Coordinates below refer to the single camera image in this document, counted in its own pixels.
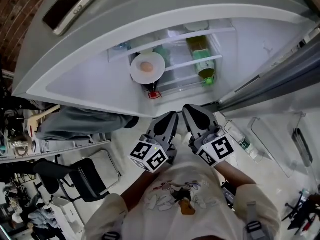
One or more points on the grey refrigerator door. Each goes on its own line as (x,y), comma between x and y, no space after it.
(275,84)

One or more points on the black mesh chair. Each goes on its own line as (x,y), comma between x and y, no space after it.
(85,181)

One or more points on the black power box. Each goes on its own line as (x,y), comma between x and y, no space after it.
(228,196)

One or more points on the person's right forearm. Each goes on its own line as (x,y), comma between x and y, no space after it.
(232,174)

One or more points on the white perforated shelf rack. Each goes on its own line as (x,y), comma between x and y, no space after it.
(50,152)

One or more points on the large green tea bottle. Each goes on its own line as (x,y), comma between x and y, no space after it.
(200,59)

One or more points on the clear water bottle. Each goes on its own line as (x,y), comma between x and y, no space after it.
(243,141)

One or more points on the person's left forearm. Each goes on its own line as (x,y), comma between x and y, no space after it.
(137,191)

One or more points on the green plastic bag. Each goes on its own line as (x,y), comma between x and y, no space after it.
(162,55)

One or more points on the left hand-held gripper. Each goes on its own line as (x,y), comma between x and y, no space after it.
(155,159)

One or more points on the wooden clothes hanger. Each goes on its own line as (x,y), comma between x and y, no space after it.
(35,120)

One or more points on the black office chair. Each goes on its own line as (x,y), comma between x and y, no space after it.
(307,209)

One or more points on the white round plate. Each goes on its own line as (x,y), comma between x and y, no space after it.
(136,74)

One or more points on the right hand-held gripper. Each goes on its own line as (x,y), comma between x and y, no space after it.
(220,149)

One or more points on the white bowl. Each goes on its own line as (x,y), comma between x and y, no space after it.
(196,26)

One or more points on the clear door bin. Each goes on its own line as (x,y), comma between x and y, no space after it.
(275,146)

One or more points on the grey white refrigerator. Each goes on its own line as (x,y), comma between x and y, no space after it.
(100,84)

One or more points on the dark cola bottle red label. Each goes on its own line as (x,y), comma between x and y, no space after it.
(153,94)

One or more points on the glass shelf white trim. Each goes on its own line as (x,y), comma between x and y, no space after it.
(175,38)
(195,62)

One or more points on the chrome folding chair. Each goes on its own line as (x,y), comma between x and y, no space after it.
(100,159)

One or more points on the brown egg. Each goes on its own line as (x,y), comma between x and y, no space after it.
(146,67)

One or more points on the person's cream printed shirt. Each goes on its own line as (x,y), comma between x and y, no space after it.
(212,221)

